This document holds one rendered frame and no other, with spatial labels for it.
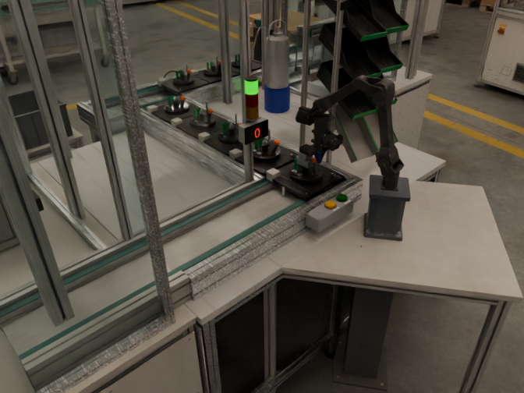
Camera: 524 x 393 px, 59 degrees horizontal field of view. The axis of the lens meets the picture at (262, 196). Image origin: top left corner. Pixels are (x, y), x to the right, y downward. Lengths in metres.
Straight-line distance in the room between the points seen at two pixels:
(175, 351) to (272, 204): 0.70
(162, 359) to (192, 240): 0.44
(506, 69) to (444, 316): 3.75
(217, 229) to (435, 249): 0.83
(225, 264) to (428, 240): 0.80
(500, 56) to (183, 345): 5.14
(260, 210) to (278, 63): 1.14
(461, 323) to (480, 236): 0.94
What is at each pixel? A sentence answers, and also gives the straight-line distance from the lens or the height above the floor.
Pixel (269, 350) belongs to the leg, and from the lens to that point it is 2.09.
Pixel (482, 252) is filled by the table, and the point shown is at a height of 0.86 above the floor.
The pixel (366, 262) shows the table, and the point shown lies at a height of 0.86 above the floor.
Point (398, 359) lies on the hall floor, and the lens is 2.58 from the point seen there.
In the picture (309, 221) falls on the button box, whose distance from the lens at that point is 1.78.
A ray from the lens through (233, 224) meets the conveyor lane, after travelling 1.79.
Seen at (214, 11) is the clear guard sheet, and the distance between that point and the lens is 1.64.
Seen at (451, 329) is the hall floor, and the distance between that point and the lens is 2.79.
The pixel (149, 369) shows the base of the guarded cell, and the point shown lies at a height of 0.76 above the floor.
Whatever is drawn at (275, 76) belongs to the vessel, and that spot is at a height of 1.09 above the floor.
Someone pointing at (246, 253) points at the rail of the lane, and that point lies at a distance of 1.63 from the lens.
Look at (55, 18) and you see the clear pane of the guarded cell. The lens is 1.01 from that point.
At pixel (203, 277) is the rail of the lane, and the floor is 0.93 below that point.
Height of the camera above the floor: 1.99
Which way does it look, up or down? 34 degrees down
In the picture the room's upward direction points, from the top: 1 degrees counter-clockwise
